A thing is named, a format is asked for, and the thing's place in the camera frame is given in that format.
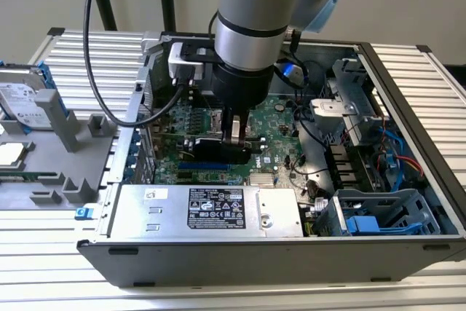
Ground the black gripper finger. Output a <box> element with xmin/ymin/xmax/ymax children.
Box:
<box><xmin>221</xmin><ymin>106</ymin><xmax>253</xmax><ymax>150</ymax></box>

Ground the green graphics card black shroud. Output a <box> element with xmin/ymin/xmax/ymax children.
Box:
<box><xmin>147</xmin><ymin>127</ymin><xmax>253</xmax><ymax>167</ymax></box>

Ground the CPU socket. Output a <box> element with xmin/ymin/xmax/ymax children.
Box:
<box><xmin>207</xmin><ymin>109</ymin><xmax>256</xmax><ymax>135</ymax></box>

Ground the green motherboard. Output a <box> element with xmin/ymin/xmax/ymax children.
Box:
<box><xmin>145</xmin><ymin>90</ymin><xmax>310</xmax><ymax>186</ymax></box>

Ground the blue expansion slot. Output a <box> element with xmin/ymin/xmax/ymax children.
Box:
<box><xmin>178</xmin><ymin>162</ymin><xmax>224</xmax><ymax>173</ymax></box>

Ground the silver chipset heat sink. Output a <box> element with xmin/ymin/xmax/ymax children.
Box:
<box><xmin>249</xmin><ymin>173</ymin><xmax>275</xmax><ymax>186</ymax></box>

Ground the silver metal drive cage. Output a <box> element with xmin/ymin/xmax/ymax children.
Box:
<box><xmin>309</xmin><ymin>56</ymin><xmax>389</xmax><ymax>146</ymax></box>

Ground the silver power supply unit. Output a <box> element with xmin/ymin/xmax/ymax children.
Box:
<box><xmin>108</xmin><ymin>184</ymin><xmax>305</xmax><ymax>240</ymax></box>

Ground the black open PC case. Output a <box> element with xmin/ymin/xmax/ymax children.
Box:
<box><xmin>76</xmin><ymin>30</ymin><xmax>466</xmax><ymax>288</ymax></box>

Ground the grey plastic disk bay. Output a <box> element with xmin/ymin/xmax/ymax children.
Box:
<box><xmin>315</xmin><ymin>187</ymin><xmax>442</xmax><ymax>238</ymax></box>

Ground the blue plastic clip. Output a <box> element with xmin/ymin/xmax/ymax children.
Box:
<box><xmin>74</xmin><ymin>206</ymin><xmax>95</xmax><ymax>221</ymax></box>

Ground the grey parts rack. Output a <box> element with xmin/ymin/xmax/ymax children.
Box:
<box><xmin>0</xmin><ymin>88</ymin><xmax>123</xmax><ymax>212</ymax></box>

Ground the green RAM stick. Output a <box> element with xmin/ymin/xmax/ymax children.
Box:
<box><xmin>0</xmin><ymin>170</ymin><xmax>59</xmax><ymax>181</ymax></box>

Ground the hard disk in blue carrier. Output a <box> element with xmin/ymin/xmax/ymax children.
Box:
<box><xmin>0</xmin><ymin>62</ymin><xmax>72</xmax><ymax>134</ymax></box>

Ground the silver CPU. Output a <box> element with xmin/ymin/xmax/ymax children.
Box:
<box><xmin>0</xmin><ymin>141</ymin><xmax>27</xmax><ymax>170</ymax></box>

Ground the black camera cable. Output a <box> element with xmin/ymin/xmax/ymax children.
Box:
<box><xmin>82</xmin><ymin>0</ymin><xmax>185</xmax><ymax>128</ymax></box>
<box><xmin>289</xmin><ymin>26</ymin><xmax>304</xmax><ymax>66</ymax></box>

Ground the black fan duct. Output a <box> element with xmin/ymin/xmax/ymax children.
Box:
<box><xmin>325</xmin><ymin>143</ymin><xmax>371</xmax><ymax>190</ymax></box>

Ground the blue disk bay handle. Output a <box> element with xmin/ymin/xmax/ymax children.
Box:
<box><xmin>347</xmin><ymin>215</ymin><xmax>380</xmax><ymax>236</ymax></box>

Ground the blue data wire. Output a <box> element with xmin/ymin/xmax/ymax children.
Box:
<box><xmin>376</xmin><ymin>125</ymin><xmax>406</xmax><ymax>192</ymax></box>

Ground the red data wire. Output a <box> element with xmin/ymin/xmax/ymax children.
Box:
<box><xmin>395</xmin><ymin>155</ymin><xmax>424</xmax><ymax>178</ymax></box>

